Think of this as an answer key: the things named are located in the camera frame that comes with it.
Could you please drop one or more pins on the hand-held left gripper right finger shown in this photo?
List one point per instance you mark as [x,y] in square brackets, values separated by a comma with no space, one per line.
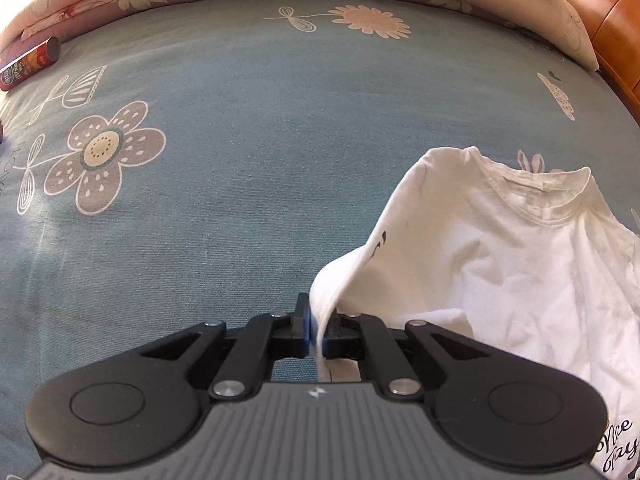
[326,349]

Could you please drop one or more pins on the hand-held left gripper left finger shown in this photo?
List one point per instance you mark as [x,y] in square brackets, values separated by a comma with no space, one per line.
[306,335]

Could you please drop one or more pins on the white long-sleeve shirt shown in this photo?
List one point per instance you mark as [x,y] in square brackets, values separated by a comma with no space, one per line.
[475,260]

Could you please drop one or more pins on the blue floral bed sheet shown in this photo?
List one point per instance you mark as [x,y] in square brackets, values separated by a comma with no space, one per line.
[225,185]

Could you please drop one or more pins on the red snack can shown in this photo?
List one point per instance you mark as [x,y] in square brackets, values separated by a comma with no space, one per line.
[30,62]

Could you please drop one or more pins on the wooden headboard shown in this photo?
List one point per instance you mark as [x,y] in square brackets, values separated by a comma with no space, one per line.
[615,20]

